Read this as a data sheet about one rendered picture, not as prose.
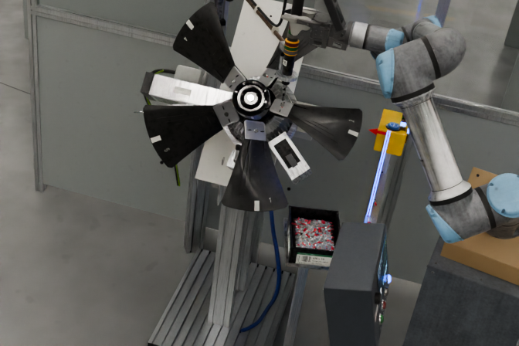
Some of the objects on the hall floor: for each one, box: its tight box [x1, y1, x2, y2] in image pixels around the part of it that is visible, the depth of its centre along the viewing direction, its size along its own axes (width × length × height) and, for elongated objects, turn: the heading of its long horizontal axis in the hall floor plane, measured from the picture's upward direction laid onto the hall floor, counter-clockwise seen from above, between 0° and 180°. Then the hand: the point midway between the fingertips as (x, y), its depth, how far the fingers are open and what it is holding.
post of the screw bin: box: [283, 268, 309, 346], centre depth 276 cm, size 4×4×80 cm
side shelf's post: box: [250, 212, 265, 263], centre depth 335 cm, size 4×4×83 cm
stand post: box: [236, 211, 258, 293], centre depth 309 cm, size 4×9×115 cm, turn 64°
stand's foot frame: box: [148, 248, 295, 346], centre depth 326 cm, size 62×46×8 cm
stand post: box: [208, 186, 247, 329], centre depth 296 cm, size 4×9×91 cm, turn 64°
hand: (286, 12), depth 230 cm, fingers closed on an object, 4 cm apart
